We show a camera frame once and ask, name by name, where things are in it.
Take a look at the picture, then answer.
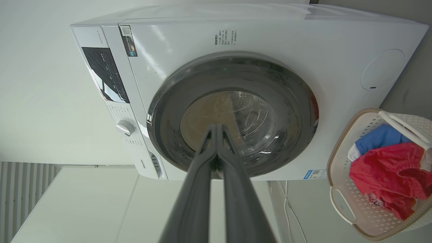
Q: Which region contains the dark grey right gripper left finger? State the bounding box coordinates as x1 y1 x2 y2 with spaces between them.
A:
159 124 217 243

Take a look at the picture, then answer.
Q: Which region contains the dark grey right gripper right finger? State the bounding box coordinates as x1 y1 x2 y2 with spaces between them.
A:
216 124 276 243

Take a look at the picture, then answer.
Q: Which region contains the round dark washing machine door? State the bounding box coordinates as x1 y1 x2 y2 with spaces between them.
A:
146 51 319 178

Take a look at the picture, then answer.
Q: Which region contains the white front-load washing machine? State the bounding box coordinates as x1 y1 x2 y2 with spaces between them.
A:
70 3 429 181

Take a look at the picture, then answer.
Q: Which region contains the white cabinet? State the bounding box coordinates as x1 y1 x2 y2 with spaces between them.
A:
11 165 280 243

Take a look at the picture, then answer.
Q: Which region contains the white perforated laundry basket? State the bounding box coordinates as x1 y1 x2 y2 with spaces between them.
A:
327 108 432 241

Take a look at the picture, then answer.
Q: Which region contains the blue and white garment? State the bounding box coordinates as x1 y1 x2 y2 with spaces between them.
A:
348 124 413 162

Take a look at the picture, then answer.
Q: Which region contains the red garment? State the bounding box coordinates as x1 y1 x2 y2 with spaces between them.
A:
349 142 432 221

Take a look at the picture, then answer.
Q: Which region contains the white ribbed radiator panel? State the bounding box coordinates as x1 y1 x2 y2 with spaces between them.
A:
0 161 62 243

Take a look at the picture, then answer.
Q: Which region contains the white power cable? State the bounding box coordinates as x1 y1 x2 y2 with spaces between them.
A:
277 181 308 243

